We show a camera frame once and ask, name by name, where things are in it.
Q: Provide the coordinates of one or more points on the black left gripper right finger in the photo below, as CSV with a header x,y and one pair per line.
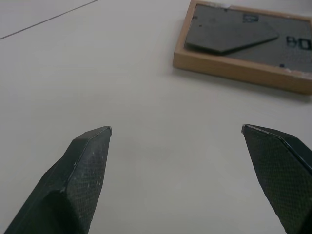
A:
x,y
280,175

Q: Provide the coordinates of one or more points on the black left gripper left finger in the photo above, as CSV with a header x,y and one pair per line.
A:
x,y
73,185

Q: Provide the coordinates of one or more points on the dark grey flat puzzle piece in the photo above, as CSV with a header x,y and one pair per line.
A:
x,y
226,36

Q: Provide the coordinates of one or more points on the wooden framed tray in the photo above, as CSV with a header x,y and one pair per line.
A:
x,y
246,65

